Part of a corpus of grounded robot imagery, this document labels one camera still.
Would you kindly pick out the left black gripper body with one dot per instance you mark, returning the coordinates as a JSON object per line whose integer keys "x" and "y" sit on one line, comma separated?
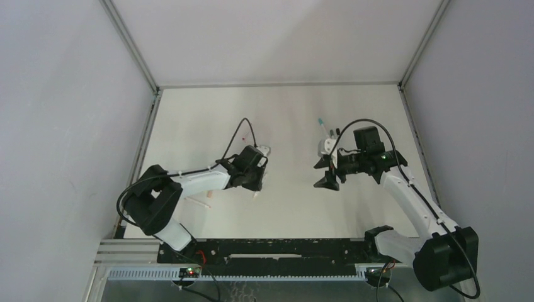
{"x": 259, "y": 177}

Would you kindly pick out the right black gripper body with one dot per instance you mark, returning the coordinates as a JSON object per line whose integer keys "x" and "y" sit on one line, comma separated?
{"x": 336, "y": 167}

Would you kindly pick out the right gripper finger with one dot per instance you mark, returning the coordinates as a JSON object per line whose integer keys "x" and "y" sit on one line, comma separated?
{"x": 325, "y": 162}
{"x": 329, "y": 181}

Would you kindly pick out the white teal marker pen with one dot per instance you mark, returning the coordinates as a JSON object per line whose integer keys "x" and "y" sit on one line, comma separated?
{"x": 323, "y": 127}

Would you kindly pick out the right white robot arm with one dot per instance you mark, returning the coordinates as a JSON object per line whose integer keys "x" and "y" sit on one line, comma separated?
{"x": 443, "y": 253}

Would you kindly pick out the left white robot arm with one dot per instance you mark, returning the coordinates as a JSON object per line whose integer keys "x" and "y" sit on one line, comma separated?
{"x": 151, "y": 201}

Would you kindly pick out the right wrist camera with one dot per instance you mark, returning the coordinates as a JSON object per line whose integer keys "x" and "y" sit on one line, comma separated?
{"x": 328, "y": 147}

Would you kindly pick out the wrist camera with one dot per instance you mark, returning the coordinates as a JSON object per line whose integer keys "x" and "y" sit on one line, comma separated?
{"x": 328, "y": 147}
{"x": 265, "y": 151}

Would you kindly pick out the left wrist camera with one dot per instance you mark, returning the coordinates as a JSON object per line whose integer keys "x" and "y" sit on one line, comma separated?
{"x": 265, "y": 151}

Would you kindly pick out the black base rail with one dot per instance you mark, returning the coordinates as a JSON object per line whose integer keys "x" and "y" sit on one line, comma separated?
{"x": 280, "y": 255}

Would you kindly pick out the perforated cable tray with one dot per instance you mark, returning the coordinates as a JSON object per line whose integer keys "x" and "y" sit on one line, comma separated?
{"x": 177, "y": 273}

